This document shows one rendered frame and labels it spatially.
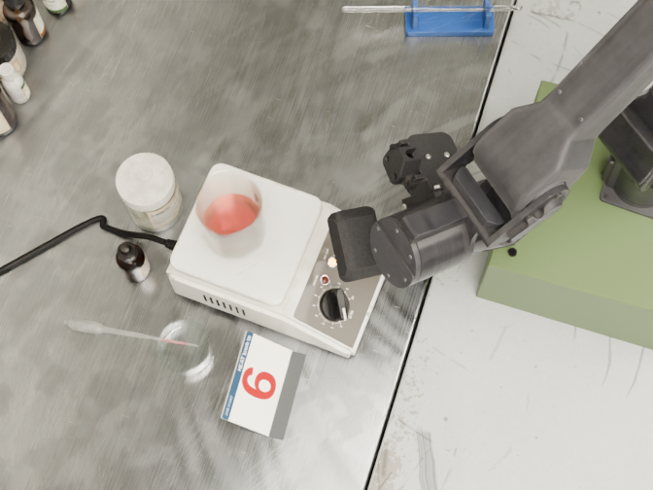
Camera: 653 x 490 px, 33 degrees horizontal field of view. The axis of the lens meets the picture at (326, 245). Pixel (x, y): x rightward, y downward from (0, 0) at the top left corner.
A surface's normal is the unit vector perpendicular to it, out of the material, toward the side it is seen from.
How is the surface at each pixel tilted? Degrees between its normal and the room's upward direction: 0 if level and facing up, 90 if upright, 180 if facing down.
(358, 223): 30
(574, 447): 0
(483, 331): 0
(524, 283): 90
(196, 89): 0
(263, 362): 40
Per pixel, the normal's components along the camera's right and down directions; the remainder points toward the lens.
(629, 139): -0.86, 0.46
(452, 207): 0.26, -0.52
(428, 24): -0.01, -0.33
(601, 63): -0.69, 0.11
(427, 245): 0.47, -0.06
